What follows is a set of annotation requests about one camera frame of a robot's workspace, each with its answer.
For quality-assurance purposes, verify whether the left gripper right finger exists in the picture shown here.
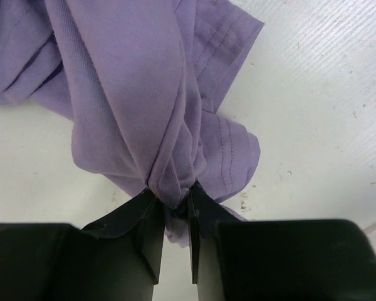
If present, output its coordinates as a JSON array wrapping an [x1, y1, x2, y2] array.
[[187, 184, 376, 300]]

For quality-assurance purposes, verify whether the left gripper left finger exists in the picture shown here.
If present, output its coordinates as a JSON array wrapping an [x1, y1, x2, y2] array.
[[0, 190, 164, 300]]

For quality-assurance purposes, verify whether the lavender t-shirt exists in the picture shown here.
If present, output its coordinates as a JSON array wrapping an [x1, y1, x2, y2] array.
[[0, 1, 264, 246]]

